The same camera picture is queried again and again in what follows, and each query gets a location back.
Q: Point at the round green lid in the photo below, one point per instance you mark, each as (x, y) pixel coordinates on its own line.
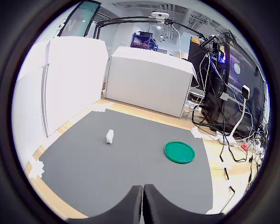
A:
(179, 152)

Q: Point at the white gooseneck camera stand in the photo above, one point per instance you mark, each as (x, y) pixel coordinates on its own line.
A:
(239, 119)

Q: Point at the small white plastic terminal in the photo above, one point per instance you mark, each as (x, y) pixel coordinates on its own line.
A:
(109, 137)

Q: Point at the blue shelf rack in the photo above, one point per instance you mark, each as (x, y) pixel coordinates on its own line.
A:
(144, 42)

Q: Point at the black computer case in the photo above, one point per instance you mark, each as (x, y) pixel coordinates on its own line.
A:
(212, 105)

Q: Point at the white cardboard box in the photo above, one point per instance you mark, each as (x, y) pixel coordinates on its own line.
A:
(149, 86)

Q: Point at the white masking tape piece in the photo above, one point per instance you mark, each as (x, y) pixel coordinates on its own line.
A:
(102, 107)
(230, 185)
(196, 133)
(228, 165)
(37, 168)

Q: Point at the white webcam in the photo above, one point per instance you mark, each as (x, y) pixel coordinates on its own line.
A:
(160, 15)

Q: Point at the dark grey mat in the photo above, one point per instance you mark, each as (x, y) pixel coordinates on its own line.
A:
(121, 163)

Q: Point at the white power strip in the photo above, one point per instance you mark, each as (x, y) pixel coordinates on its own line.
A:
(243, 145)

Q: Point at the small white camera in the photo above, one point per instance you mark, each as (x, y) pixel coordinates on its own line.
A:
(245, 92)

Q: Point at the black computer monitor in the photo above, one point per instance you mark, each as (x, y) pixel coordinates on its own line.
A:
(196, 53)
(256, 105)

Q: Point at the white partition panel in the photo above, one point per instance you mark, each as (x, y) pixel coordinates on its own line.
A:
(30, 105)
(77, 81)

